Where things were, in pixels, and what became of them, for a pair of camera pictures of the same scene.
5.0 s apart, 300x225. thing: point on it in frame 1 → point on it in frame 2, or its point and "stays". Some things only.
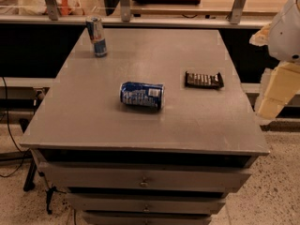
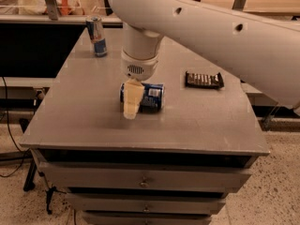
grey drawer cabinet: (121, 165) stays
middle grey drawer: (146, 202) stays
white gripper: (285, 37) → (140, 67)
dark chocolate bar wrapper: (203, 81) stays
